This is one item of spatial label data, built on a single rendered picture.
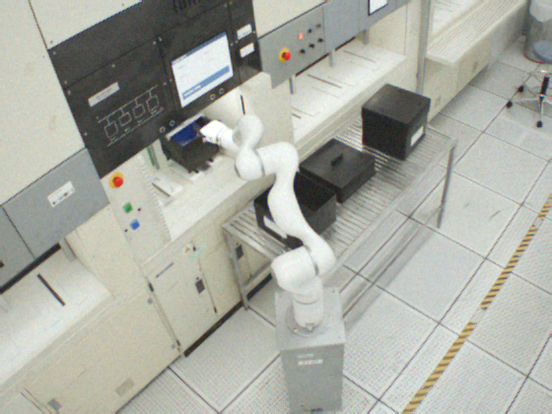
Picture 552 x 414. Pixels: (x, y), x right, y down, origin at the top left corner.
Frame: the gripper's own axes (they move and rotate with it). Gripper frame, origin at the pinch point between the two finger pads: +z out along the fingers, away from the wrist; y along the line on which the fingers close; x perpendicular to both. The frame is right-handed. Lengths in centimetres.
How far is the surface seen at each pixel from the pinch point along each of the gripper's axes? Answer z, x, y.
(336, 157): -44, -31, 46
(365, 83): -14, -33, 114
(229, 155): 2.8, -30.8, 14.8
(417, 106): -62, -19, 93
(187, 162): 3.6, -18.1, -10.0
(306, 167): -34, -34, 33
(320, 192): -52, -31, 21
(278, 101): -17.6, -0.4, 34.9
